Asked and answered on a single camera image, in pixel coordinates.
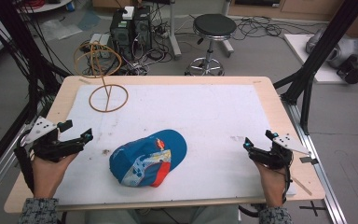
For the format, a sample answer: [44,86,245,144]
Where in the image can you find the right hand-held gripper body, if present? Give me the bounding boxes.
[255,133,311,171]

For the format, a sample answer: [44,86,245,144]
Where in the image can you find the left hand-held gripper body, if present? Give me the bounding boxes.
[24,116,76,163]

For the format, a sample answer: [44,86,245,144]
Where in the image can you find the person's right hand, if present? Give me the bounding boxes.
[255,161,288,208]

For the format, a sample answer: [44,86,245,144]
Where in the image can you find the person's left hand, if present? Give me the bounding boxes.
[31,153,79,199]

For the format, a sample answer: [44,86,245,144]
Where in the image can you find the thin wooden stick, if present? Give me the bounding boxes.
[291,176,313,197]

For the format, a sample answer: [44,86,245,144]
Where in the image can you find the white table mat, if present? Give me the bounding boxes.
[53,84,296,206]

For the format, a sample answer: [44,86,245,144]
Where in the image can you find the blue printed baseball cap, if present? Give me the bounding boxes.
[108,129,188,189]

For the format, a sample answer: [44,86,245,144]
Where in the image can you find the white power strip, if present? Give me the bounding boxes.
[89,33,112,60]

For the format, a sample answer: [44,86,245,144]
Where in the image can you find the white floor board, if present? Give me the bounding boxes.
[283,33,358,85]

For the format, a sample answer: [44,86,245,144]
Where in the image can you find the clear plastic sheet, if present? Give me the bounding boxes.
[39,18,83,42]

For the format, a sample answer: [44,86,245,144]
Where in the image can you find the black computer tower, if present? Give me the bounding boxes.
[109,8,135,61]
[131,6,154,52]

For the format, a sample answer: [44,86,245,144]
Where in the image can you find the grey robot device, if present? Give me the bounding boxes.
[305,28,358,85]

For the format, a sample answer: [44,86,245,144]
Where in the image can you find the black round stool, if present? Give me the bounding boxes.
[184,13,238,77]

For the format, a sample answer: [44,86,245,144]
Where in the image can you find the white box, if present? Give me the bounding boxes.
[122,6,135,21]

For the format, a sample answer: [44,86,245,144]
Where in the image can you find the grey desk leg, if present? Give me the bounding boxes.
[167,0,183,61]

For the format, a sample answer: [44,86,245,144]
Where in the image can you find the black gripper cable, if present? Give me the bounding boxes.
[280,162,294,205]

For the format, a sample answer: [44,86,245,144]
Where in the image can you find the black gripper wrist strap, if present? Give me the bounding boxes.
[13,145,35,194]

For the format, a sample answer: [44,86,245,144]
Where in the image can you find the small grey metal bracket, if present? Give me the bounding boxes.
[298,156,320,166]

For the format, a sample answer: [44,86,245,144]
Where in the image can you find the aluminium rail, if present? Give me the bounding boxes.
[282,98,349,224]
[0,122,35,208]

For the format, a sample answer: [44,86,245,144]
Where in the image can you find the brown wire ring stand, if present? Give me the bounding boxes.
[73,40,130,114]

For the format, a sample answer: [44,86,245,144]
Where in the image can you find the black frame post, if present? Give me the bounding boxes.
[273,0,358,135]
[0,0,71,185]

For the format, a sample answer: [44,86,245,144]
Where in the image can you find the black floor cables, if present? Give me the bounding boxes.
[232,14,283,42]

